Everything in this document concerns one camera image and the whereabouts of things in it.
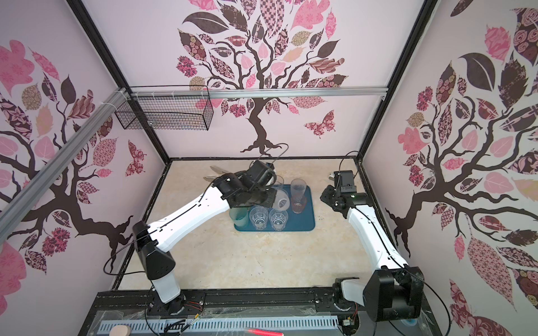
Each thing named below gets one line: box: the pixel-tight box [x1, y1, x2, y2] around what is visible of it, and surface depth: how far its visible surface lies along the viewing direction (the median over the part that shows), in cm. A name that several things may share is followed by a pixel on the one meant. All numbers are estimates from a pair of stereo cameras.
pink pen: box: [247, 328, 285, 336], surface depth 70 cm
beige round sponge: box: [109, 324, 133, 336], surface depth 69 cm
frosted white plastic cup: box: [290, 177, 307, 203], surface depth 100 cm
